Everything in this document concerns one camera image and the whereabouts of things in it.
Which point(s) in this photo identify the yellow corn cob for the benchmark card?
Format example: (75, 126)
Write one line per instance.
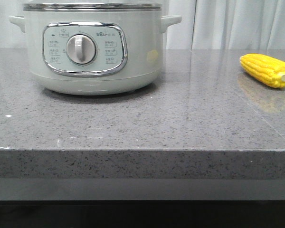
(267, 70)

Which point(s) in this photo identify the white pleated curtain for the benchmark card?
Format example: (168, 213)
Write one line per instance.
(206, 24)

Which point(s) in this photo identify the glass pot lid steel rim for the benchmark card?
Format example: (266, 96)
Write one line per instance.
(90, 6)

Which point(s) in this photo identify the pale green electric cooking pot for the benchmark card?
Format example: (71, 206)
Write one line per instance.
(94, 51)

